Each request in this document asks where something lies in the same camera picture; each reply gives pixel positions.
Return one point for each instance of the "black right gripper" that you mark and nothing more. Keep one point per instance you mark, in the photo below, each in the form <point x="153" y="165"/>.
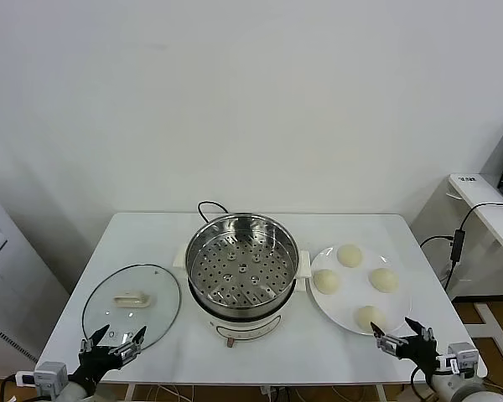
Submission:
<point x="421" y="354"/>

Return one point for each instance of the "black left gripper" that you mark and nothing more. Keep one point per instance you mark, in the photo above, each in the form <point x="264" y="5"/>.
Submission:
<point x="94" y="362"/>

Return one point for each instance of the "white steamed baozi bun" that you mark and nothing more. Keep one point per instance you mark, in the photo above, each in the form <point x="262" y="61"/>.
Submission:
<point x="327" y="281"/>
<point x="350" y="255"/>
<point x="383" y="279"/>
<point x="371" y="319"/>

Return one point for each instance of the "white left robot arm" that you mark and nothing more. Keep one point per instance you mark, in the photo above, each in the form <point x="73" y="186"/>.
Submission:
<point x="73" y="393"/>

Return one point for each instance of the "perforated steel steamer basket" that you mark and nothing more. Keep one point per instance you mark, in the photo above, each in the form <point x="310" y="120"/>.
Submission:
<point x="218" y="259"/>

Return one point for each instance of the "white table leg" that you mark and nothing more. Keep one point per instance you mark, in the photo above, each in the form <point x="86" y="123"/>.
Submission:
<point x="129" y="393"/>
<point x="379" y="393"/>

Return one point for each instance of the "white round plate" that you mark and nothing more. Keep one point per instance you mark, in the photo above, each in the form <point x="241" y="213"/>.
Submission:
<point x="352" y="293"/>

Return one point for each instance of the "white cabinet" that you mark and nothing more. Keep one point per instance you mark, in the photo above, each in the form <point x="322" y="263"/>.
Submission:
<point x="8" y="285"/>

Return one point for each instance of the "white electric cooker base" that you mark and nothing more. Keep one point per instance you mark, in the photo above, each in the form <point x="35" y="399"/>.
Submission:
<point x="243" y="328"/>

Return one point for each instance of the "white power plug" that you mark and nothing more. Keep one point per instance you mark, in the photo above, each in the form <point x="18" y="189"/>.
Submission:
<point x="268" y="390"/>

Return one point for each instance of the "white side desk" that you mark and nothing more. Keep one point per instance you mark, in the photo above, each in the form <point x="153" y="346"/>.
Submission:
<point x="469" y="186"/>

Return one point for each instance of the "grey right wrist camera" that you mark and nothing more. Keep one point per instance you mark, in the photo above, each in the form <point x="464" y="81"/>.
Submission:
<point x="463" y="358"/>

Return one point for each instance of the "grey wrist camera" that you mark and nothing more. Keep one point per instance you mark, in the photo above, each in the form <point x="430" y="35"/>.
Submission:
<point x="47" y="372"/>
<point x="463" y="358"/>

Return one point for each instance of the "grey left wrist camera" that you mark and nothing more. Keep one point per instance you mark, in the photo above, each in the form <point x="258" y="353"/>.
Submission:
<point x="47" y="372"/>

